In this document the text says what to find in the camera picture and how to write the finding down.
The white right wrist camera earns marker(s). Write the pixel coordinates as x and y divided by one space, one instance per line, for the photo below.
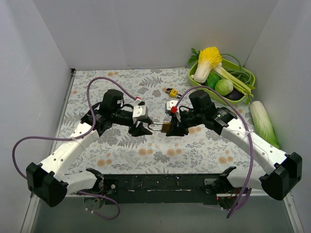
171 109

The green napa cabbage toy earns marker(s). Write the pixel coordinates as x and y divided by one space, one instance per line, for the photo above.
262 123

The dark green vegetable toy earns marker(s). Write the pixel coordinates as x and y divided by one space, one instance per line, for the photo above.
212 80

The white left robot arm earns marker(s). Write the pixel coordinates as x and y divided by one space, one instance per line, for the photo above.
49 181

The small yellow padlock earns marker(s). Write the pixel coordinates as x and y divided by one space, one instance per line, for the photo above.
173 93

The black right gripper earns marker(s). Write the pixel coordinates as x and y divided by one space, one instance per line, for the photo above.
178 124

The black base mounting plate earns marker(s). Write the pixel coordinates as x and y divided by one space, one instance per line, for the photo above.
166 188

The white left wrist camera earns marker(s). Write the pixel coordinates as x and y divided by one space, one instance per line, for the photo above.
140 110

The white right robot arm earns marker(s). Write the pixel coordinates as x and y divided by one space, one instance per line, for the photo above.
279 172

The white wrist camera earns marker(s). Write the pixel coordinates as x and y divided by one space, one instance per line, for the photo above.
140 110
171 109

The pale celery stalks toy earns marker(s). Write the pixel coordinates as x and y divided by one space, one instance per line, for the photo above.
239 85

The green long beans toy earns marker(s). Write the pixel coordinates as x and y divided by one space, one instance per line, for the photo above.
239 73

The green plastic basket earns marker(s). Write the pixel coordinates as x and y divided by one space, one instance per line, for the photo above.
215 95

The aluminium frame rail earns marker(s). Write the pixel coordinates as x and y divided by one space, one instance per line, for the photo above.
154 213

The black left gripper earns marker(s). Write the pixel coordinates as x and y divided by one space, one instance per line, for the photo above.
135 126

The green parsley leaf toy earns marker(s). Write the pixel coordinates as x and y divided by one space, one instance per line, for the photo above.
194 57

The yellow napa cabbage toy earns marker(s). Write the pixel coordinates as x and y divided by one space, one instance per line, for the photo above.
208 59

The round green cabbage toy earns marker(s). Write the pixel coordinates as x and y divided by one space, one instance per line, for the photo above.
224 87

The purple eggplant toy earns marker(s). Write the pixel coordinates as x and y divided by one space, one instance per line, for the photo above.
235 95

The large brass padlock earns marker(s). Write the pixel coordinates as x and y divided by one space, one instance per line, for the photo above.
163 127

